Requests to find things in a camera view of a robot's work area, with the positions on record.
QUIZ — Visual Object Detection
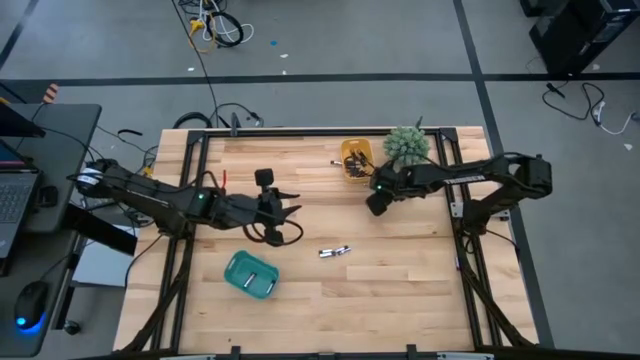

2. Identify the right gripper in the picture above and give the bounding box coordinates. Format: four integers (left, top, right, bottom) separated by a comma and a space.
355, 150, 409, 218

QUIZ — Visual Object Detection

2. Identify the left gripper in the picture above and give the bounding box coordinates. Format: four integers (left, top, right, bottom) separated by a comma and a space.
209, 168, 304, 247

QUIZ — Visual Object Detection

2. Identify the yellow plastic basket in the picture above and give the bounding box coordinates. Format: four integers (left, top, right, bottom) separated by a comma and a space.
339, 137, 376, 184

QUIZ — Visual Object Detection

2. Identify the potted artificial green plant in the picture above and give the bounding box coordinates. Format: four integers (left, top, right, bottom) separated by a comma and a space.
382, 125, 431, 167

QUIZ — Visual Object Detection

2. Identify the teal plastic basket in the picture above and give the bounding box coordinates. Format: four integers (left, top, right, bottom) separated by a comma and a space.
223, 249, 281, 300

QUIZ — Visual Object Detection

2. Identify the grey flat box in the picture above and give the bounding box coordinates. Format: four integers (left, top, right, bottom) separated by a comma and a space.
124, 209, 162, 227

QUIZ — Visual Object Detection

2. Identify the black flat board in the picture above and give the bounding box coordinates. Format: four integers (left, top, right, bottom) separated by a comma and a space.
64, 202, 139, 257

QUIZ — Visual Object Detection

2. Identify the black power adapter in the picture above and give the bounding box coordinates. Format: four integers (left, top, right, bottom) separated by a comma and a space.
82, 197, 117, 212

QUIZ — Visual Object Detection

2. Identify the white flat panel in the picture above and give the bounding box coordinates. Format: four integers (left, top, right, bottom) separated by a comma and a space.
72, 224, 143, 290

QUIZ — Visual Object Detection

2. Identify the grey side desk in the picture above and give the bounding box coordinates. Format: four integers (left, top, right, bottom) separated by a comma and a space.
0, 102, 104, 359

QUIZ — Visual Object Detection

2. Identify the small black desk box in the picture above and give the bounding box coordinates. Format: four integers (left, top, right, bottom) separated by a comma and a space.
37, 185, 59, 209

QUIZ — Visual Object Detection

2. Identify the black computer tower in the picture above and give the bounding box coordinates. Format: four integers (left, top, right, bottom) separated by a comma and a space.
528, 0, 640, 77

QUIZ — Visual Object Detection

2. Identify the black computer mouse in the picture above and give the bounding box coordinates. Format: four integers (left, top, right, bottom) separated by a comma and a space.
13, 280, 50, 332

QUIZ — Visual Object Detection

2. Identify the grey laptop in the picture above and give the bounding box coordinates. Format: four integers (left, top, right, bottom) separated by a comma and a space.
0, 139, 41, 275

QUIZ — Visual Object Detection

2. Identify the black flat device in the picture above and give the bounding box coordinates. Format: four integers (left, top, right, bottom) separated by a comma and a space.
0, 102, 47, 139

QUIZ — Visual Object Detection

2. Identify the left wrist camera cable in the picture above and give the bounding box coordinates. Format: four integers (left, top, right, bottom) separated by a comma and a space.
243, 218, 305, 247

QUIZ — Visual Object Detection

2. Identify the black metal table frame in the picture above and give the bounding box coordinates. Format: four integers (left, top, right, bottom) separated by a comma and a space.
113, 116, 540, 360

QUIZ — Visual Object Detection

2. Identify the thin black cable arc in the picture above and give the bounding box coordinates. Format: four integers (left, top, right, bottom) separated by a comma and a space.
208, 102, 265, 129

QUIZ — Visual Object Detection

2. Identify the thick black cable loop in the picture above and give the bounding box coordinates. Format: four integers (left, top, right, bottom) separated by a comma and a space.
172, 111, 215, 130

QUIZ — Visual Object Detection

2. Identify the long thin black cable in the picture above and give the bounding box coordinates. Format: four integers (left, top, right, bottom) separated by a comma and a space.
170, 0, 221, 129

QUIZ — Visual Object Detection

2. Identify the black coiled cable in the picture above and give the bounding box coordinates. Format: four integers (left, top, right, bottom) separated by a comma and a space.
208, 10, 246, 49

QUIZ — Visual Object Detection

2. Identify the yellow cable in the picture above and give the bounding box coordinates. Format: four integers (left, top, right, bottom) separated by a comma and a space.
188, 18, 217, 54

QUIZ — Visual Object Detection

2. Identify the black cable with plug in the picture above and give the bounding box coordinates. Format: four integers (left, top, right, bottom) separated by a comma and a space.
542, 81, 607, 123

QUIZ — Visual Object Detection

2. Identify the white bundled cable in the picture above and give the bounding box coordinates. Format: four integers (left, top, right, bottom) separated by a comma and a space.
198, 0, 255, 45

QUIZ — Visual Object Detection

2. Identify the white cable with plug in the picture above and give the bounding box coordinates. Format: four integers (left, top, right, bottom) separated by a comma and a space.
593, 101, 640, 137

